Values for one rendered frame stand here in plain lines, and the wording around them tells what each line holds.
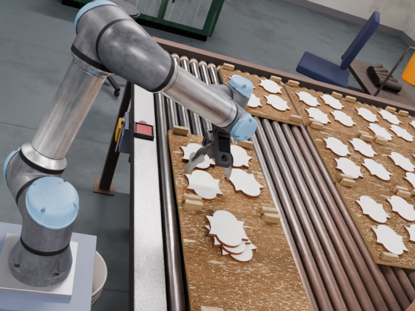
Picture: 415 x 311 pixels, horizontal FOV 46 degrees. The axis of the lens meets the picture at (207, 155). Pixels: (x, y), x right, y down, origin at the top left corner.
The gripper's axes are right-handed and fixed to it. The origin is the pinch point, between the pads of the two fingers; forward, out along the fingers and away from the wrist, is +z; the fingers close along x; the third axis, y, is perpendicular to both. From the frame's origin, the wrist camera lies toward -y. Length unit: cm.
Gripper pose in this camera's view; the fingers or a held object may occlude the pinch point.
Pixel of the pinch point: (206, 178)
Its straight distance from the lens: 158.8
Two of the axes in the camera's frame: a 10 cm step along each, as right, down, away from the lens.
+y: -1.5, -5.7, 8.1
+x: -9.4, -1.8, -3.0
